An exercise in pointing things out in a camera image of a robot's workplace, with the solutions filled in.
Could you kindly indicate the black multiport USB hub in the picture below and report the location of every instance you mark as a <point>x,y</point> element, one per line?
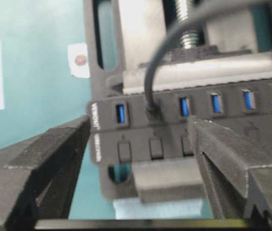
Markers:
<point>123,131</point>

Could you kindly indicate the black bench vise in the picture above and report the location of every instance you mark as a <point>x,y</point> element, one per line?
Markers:
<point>222,72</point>

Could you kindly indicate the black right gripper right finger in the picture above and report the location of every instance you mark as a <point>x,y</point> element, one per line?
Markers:
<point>237,172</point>

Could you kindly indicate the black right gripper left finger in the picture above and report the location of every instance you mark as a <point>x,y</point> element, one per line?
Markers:
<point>38,176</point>

